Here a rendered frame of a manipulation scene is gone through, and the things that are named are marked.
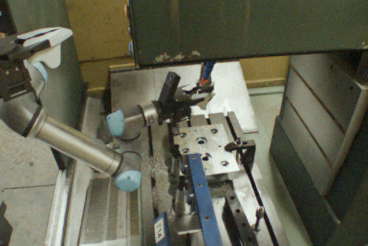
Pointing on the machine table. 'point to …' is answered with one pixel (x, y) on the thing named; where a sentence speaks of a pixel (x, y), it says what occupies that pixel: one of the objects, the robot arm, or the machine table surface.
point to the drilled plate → (218, 173)
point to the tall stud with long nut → (258, 218)
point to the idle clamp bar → (239, 219)
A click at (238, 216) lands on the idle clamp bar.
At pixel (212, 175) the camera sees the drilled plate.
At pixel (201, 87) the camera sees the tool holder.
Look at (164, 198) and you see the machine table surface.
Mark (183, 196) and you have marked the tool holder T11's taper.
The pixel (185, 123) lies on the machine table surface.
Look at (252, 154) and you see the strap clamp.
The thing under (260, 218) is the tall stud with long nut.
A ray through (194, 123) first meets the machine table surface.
